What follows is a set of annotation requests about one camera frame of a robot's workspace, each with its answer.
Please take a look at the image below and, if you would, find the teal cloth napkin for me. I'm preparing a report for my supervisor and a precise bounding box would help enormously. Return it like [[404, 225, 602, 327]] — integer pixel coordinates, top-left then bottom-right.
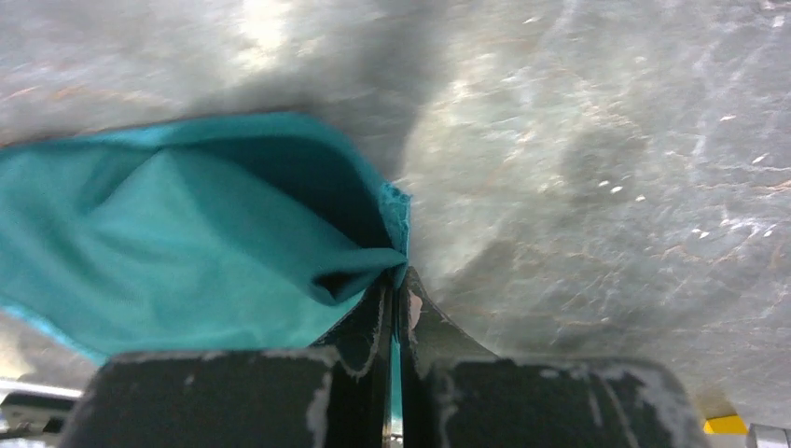
[[0, 111, 413, 418]]

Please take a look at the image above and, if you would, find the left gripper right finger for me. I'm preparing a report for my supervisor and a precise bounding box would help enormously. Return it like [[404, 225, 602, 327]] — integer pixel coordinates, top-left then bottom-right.
[[398, 267, 497, 447]]

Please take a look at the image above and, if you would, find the yellow small cube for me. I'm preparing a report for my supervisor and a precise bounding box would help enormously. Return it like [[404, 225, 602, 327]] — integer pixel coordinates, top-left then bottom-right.
[[703, 414, 748, 436]]

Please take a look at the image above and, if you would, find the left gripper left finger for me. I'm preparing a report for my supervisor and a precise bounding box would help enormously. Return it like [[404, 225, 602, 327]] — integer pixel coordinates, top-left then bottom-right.
[[312, 281, 394, 448]]

